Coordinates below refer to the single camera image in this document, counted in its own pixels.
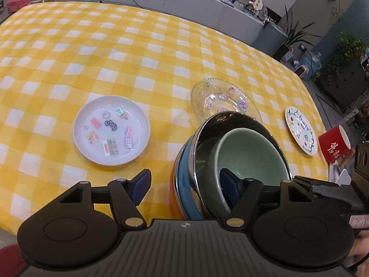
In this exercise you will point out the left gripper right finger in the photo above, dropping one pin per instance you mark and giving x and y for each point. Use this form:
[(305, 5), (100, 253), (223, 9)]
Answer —
[(239, 192)]

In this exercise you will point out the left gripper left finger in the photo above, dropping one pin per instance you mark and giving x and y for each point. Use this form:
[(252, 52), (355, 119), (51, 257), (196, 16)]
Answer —
[(123, 191)]

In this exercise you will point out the green ceramic bowl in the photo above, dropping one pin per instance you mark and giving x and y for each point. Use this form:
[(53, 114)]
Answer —
[(247, 154)]

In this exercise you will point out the orange steel bowl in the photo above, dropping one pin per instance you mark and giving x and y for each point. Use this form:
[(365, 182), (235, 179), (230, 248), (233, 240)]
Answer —
[(175, 205)]

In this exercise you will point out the blue steel bowl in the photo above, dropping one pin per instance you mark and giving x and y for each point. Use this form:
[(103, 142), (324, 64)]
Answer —
[(186, 196)]

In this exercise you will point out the white sticker plate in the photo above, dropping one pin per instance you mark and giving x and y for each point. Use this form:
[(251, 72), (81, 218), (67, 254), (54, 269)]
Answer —
[(111, 130)]

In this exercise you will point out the white fruity painted plate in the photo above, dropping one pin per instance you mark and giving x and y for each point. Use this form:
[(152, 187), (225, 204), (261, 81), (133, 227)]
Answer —
[(301, 130)]

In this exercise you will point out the clear glass sticker plate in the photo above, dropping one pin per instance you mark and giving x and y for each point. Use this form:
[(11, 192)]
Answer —
[(211, 96)]

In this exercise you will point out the person right hand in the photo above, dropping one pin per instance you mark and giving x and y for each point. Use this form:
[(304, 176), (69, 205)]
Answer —
[(360, 247)]

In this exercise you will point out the red ceramic mug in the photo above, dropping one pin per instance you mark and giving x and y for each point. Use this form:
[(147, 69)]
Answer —
[(334, 144)]

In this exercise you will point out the pink heater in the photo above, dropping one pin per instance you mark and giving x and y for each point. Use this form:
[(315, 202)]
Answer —
[(302, 71)]

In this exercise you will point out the blue water jug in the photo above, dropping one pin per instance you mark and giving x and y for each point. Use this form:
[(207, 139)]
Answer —
[(312, 61)]

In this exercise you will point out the yellow checkered tablecloth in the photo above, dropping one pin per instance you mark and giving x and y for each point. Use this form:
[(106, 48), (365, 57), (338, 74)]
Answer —
[(56, 57)]

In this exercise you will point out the grey trash bin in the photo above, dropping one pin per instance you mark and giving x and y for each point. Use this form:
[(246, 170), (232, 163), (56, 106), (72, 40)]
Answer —
[(270, 39)]

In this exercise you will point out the tall potted plant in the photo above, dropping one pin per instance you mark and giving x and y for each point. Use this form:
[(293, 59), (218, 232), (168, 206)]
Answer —
[(294, 34)]

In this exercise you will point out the pink plastic basket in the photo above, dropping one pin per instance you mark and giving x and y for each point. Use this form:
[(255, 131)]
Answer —
[(15, 5)]

